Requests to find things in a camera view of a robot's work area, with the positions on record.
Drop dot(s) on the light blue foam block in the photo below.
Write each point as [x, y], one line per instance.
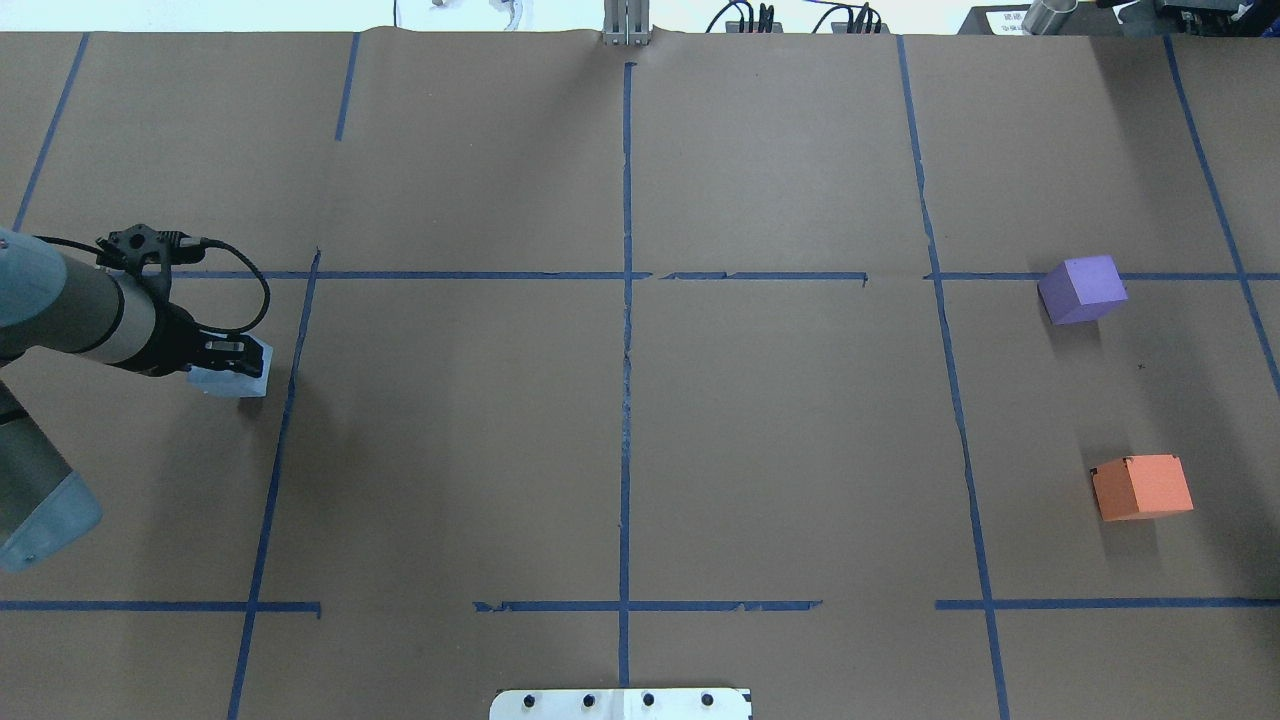
[229, 385]

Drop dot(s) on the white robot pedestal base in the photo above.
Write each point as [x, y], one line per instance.
[623, 703]

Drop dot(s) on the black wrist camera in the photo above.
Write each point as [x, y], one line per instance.
[139, 247]

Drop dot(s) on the orange foam block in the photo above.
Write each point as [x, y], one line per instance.
[1141, 487]

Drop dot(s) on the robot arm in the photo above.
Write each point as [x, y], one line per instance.
[113, 309]

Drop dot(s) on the aluminium frame post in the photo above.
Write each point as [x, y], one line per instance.
[627, 23]

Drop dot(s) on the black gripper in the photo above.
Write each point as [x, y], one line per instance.
[174, 343]

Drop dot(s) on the silver metal cup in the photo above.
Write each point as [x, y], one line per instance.
[1047, 17]

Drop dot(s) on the purple foam block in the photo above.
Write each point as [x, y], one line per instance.
[1082, 290]

